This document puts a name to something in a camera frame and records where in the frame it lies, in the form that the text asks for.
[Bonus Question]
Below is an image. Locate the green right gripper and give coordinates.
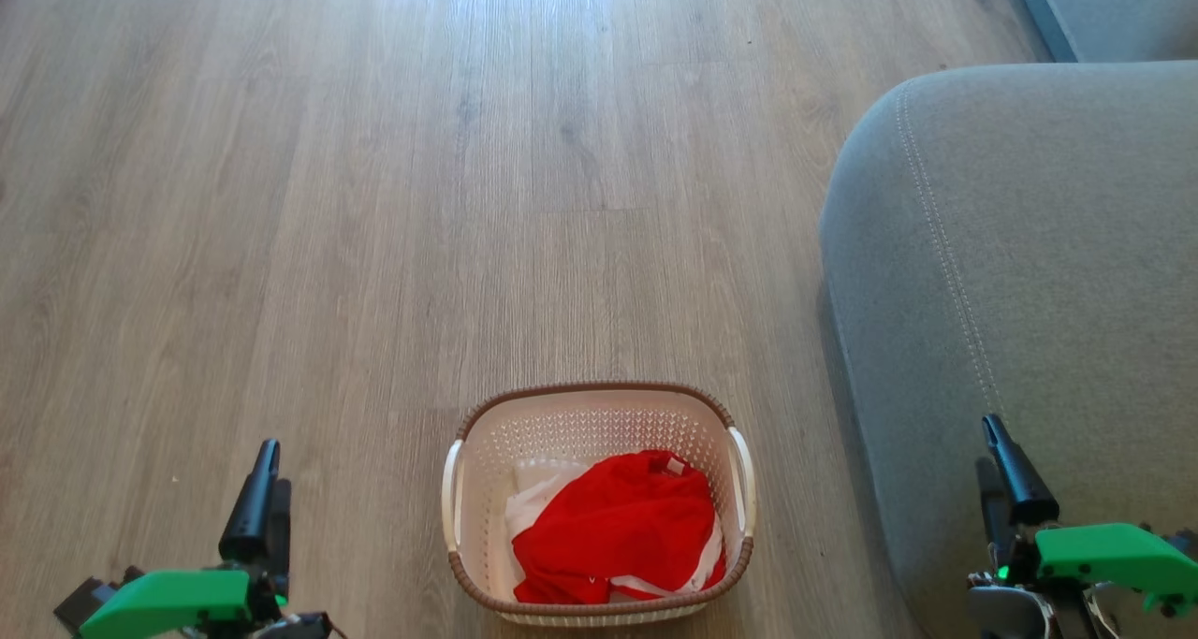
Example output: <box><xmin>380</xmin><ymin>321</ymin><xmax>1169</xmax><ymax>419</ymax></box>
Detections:
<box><xmin>975</xmin><ymin>414</ymin><xmax>1198</xmax><ymax>617</ymax></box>

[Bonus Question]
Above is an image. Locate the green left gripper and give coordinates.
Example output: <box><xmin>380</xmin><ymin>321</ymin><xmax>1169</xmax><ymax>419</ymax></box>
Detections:
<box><xmin>54</xmin><ymin>439</ymin><xmax>334</xmax><ymax>639</ymax></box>

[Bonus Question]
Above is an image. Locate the red garment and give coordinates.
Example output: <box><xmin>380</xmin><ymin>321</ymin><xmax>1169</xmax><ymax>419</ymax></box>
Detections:
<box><xmin>512</xmin><ymin>449</ymin><xmax>727</xmax><ymax>606</ymax></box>

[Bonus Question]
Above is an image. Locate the grey fabric sofa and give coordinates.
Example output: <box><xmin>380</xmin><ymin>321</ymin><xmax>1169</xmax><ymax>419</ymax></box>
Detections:
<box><xmin>819</xmin><ymin>61</ymin><xmax>1198</xmax><ymax>639</ymax></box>

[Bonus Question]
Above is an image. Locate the white plastic laundry basket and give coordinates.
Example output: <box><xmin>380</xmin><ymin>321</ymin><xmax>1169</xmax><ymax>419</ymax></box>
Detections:
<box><xmin>441</xmin><ymin>381</ymin><xmax>757</xmax><ymax>628</ymax></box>

